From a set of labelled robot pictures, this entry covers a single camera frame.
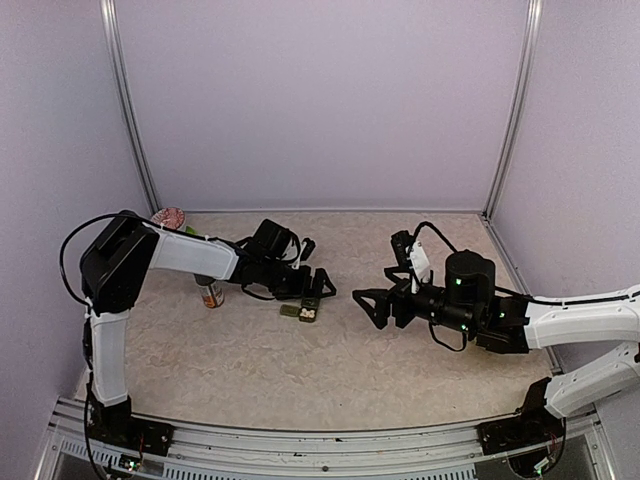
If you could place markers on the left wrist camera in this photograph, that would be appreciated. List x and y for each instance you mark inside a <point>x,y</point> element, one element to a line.
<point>306,249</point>

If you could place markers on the front aluminium rail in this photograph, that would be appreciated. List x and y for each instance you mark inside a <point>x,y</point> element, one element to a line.
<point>206,451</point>

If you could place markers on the right aluminium frame post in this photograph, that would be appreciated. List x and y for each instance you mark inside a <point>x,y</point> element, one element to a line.
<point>525,66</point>

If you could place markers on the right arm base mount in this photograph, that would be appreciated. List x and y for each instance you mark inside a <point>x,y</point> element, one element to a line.
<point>531,424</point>

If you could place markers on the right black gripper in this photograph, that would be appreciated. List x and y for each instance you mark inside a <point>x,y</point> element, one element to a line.
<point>399,293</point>

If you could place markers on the red patterned white bowl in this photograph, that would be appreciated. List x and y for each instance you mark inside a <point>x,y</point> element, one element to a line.
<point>171,217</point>

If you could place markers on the orange pill bottle grey cap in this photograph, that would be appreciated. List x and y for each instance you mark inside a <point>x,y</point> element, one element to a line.
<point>211,293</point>

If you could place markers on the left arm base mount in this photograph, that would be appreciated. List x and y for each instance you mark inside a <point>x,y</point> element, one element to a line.
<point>132,430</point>

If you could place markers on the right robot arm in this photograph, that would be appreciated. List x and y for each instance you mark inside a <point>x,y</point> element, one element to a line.
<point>506,322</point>

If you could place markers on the green weekly pill organizer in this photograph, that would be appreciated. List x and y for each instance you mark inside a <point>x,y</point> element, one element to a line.
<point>292,311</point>

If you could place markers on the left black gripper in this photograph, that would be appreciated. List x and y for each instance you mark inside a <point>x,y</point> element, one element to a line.
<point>303,289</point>

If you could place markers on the aluminium frame post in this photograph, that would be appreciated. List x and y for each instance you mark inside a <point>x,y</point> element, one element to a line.
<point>525,66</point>
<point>115,49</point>

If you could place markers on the left aluminium frame post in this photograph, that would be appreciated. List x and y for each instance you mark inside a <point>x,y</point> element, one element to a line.
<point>115,49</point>

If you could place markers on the cream tablets in organizer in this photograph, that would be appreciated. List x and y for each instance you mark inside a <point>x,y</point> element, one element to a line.
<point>307,315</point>

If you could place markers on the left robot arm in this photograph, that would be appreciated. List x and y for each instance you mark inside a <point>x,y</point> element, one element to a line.
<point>131,254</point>

